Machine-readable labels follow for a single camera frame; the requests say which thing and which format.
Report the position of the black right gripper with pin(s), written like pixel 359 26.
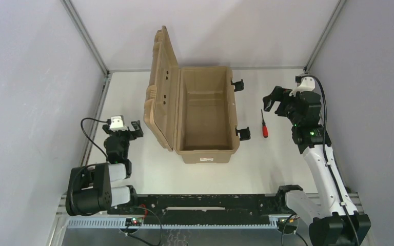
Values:
pixel 283 103

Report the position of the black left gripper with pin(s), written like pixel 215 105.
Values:
pixel 125 134

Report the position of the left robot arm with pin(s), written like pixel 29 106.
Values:
pixel 89 189

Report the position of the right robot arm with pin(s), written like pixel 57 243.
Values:
pixel 336 220

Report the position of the tan hinged bin lid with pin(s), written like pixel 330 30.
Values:
pixel 161 103

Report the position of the black upper bin latch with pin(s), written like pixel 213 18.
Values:
pixel 238 85

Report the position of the black bin latch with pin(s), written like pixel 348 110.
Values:
pixel 243 134
pixel 238 85

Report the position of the black lower bin latch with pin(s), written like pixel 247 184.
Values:
pixel 243 134

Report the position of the tan plastic storage bin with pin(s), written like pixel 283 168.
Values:
pixel 207 116

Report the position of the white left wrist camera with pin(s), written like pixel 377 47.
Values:
pixel 117 123

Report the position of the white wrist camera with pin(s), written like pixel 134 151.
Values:
pixel 304 83
pixel 117 123

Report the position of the aluminium left floor rail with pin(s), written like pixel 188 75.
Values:
pixel 97 115

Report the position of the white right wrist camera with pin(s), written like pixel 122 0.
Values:
pixel 304 83

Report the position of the red handled screwdriver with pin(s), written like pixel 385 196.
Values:
pixel 264 128

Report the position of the black mounting base rail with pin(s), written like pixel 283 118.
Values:
pixel 187 209

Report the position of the aluminium frame right post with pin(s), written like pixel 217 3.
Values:
pixel 326 31

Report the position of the aluminium frame post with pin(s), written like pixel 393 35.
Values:
pixel 326 31
pixel 84 33

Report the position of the grey slotted cable duct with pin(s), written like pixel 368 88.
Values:
pixel 121 223

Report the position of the aluminium frame left post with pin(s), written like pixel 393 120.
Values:
pixel 84 33

